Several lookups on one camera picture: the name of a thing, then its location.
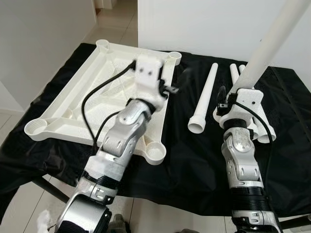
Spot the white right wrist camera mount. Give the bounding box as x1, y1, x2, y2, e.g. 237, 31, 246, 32
213, 88, 265, 131

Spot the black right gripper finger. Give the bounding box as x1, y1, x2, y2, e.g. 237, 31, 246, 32
217, 86, 227, 116

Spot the white crumpled paper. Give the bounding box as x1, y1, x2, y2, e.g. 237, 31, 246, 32
36, 209, 65, 233

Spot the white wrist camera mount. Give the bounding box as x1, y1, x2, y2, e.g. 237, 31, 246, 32
135, 54, 171, 110
213, 88, 265, 131

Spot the white plastic table leg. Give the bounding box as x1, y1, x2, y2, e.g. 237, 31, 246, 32
237, 63, 277, 145
229, 63, 263, 142
187, 62, 219, 134
232, 0, 311, 93

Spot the black table cloth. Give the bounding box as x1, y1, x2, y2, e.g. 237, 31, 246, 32
0, 43, 311, 216

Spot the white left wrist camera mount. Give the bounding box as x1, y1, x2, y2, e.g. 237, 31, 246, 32
135, 54, 171, 110

